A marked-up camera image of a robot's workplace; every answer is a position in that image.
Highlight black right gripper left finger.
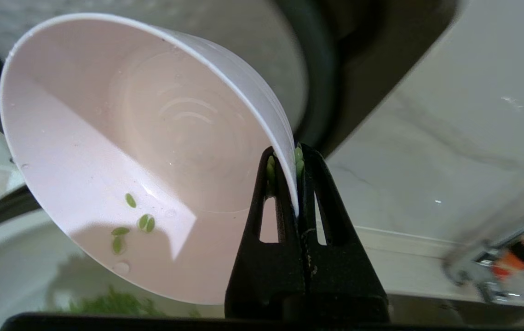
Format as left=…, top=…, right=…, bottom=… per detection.
left=224, top=147, right=307, bottom=321

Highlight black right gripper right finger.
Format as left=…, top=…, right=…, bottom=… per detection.
left=297, top=143, right=390, bottom=322

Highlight black rice cooker lid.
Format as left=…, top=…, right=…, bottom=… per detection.
left=0, top=0, right=460, bottom=157

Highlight pink bowl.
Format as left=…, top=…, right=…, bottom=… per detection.
left=0, top=12, right=300, bottom=305

